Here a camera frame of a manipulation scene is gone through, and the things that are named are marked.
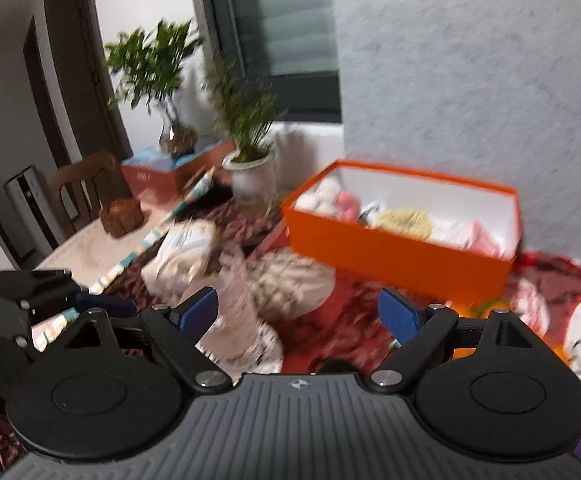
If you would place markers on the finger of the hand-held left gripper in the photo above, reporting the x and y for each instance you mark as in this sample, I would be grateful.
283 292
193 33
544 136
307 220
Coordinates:
105 306

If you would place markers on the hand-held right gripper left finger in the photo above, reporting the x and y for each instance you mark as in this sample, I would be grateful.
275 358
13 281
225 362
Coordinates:
198 312

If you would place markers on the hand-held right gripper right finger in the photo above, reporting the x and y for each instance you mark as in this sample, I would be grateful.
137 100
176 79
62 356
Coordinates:
400 317

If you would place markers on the orange cardboard box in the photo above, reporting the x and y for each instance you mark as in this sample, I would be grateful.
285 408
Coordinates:
385 260

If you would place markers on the round cream loofah pad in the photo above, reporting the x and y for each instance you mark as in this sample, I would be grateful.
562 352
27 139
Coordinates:
405 221

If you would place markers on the black white small cloth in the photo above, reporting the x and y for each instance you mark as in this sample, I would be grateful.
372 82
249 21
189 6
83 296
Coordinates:
370 211

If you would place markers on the white plush toy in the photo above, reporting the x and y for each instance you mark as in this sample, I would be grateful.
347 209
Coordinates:
320 195

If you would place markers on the floral clear plastic cup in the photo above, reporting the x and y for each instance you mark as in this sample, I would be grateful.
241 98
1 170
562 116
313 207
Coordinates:
235 300

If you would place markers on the red white floral blanket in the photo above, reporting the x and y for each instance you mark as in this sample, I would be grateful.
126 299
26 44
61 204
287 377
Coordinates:
340 310

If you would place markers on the white facial tissue pack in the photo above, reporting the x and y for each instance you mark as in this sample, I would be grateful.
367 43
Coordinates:
185 245

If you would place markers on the teal striped long rod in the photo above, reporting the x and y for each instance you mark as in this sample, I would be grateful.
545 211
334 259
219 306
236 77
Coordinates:
145 238

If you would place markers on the small brown wooden block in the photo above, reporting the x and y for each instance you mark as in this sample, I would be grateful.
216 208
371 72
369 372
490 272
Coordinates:
120 217

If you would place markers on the white grey floor appliance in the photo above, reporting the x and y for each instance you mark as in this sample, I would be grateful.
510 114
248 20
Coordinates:
28 205

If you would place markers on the wooden chair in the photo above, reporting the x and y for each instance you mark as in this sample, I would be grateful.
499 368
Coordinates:
70 180

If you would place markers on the reddish brown gift box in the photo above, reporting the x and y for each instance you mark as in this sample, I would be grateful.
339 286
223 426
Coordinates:
150 177

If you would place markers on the plant in white pot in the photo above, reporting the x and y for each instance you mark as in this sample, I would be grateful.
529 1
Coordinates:
243 110

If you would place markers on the plant in glass vase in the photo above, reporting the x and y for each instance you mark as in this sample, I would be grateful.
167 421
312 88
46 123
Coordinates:
155 70

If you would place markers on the dark wooden door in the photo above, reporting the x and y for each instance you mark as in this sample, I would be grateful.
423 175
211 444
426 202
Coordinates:
75 60

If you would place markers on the dark framed window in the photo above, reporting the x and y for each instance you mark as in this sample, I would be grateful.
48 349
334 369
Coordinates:
280 20

